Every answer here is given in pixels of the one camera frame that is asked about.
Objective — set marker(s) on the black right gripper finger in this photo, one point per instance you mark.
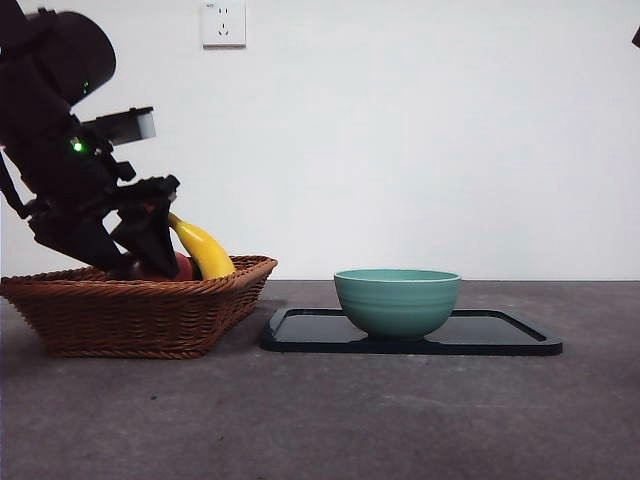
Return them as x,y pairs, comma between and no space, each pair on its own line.
636,37

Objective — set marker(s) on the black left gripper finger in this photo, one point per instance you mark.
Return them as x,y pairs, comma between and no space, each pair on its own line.
150,235
80,240

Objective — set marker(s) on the dark red plum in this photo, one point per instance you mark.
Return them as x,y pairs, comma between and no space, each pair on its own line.
132,270

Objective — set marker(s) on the teal ribbed bowl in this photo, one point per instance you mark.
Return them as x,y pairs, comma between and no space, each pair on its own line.
397,305

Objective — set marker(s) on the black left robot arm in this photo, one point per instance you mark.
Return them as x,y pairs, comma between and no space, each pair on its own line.
45,100

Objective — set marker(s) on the red orange peach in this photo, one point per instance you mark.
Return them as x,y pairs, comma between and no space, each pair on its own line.
185,267

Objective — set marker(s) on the yellow banana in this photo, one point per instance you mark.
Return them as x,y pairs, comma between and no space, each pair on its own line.
207,252

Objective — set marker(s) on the brown wicker basket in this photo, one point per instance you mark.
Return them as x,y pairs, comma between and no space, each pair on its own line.
125,320

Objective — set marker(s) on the dark rectangular tray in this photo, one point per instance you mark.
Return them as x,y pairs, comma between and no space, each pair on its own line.
310,335

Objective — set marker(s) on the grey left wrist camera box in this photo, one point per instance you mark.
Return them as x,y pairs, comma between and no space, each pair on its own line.
125,127

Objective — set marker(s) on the white wall socket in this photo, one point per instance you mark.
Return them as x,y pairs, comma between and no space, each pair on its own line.
224,25

